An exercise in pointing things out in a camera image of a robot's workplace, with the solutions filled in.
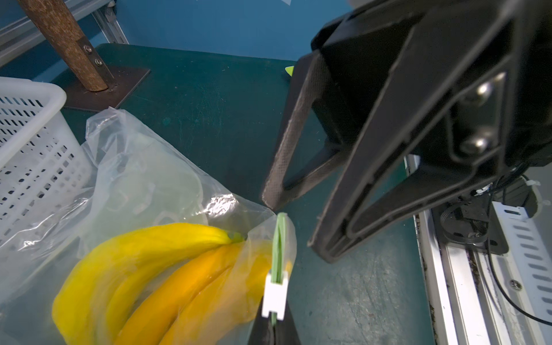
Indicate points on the yellow banana bunch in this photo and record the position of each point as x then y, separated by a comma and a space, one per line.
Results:
172, 284

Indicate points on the dark square tree base plate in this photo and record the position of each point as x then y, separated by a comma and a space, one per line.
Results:
126, 80

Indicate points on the green toy shovel yellow handle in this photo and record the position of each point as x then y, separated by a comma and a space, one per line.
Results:
289, 70

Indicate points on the clear zip-top bag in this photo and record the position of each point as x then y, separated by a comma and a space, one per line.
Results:
139, 181

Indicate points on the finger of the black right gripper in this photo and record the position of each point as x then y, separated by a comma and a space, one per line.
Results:
312, 89

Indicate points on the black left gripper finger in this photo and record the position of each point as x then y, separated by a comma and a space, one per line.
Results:
282, 333

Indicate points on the aluminium back frame rail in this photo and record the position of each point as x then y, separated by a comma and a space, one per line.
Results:
22, 35

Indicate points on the artificial pink blossom tree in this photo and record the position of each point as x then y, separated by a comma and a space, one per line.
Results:
61, 30

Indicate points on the aluminium front rail bed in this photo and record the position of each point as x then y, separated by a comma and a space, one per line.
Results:
495, 293

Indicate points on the white perforated plastic basket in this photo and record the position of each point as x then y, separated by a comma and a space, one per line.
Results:
43, 167

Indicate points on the white zip slider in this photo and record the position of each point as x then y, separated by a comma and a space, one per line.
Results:
275, 297

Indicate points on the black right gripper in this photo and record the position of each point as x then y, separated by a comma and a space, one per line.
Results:
431, 69

